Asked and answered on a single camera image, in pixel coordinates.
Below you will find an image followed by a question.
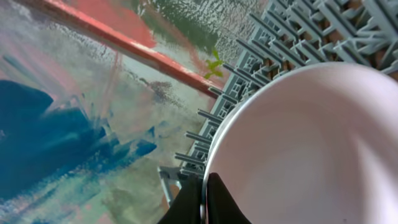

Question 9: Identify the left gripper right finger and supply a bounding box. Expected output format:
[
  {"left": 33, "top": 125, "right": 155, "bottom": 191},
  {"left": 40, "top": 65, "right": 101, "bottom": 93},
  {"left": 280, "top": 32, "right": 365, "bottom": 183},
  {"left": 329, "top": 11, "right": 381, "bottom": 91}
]
[{"left": 206, "top": 173, "right": 251, "bottom": 224}]

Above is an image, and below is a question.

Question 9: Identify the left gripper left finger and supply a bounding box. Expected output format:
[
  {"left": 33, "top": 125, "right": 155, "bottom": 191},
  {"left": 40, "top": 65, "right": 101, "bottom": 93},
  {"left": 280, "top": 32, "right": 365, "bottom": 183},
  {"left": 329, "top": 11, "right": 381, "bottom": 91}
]
[{"left": 158, "top": 176, "right": 202, "bottom": 224}]

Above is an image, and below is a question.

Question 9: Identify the pink bowl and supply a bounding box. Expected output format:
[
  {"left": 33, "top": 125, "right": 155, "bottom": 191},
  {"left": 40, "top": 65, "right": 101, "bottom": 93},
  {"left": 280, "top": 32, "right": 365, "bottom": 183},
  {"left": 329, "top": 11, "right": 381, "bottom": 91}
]
[{"left": 206, "top": 62, "right": 397, "bottom": 223}]

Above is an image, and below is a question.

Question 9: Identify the grey dishwasher rack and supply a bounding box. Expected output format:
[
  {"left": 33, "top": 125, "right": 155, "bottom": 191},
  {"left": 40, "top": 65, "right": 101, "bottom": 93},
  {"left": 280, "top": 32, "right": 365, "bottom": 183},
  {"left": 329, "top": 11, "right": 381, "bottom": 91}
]
[{"left": 158, "top": 0, "right": 397, "bottom": 205}]

